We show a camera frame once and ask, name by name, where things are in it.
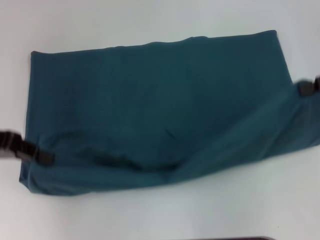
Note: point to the teal t-shirt with beige print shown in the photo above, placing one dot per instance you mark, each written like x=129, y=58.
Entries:
x=150, y=100

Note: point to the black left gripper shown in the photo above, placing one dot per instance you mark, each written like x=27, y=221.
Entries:
x=8, y=143

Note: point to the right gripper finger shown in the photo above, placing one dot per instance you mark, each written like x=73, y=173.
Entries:
x=307, y=88

